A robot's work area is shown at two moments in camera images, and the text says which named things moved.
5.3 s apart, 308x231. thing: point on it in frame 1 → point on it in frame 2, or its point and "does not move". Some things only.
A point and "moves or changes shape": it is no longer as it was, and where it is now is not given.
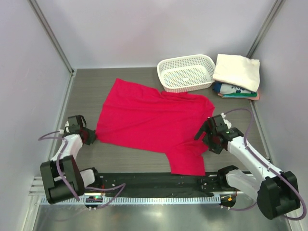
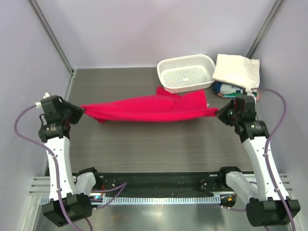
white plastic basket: (187, 74) does not move
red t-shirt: (141, 116) moves or changes shape
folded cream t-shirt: (238, 70) does not move
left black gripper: (92, 136) → (78, 111)
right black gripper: (214, 147) → (222, 114)
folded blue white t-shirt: (222, 88) does not move
